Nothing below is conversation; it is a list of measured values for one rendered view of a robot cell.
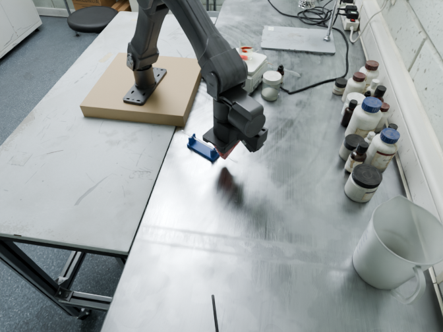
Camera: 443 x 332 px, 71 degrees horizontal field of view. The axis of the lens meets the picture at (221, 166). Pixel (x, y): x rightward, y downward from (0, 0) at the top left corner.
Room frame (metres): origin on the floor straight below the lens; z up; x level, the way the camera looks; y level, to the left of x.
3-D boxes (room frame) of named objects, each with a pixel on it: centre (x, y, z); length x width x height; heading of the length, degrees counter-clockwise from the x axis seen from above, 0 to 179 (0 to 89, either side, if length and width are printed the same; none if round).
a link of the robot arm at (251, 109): (0.53, -0.04, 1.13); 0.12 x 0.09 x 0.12; 40
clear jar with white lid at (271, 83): (0.87, -0.16, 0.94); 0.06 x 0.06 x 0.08
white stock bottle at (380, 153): (0.56, -0.42, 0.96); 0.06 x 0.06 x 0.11
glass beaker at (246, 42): (0.96, -0.08, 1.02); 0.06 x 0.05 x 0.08; 155
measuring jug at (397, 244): (0.26, -0.33, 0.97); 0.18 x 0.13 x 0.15; 172
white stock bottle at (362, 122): (0.67, -0.40, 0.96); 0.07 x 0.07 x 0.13
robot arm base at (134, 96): (0.87, 0.25, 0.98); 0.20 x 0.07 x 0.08; 164
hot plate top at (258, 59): (0.96, -0.08, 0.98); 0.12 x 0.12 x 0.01; 60
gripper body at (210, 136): (0.56, -0.01, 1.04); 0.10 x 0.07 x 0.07; 142
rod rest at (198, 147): (0.61, 0.05, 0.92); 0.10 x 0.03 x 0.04; 52
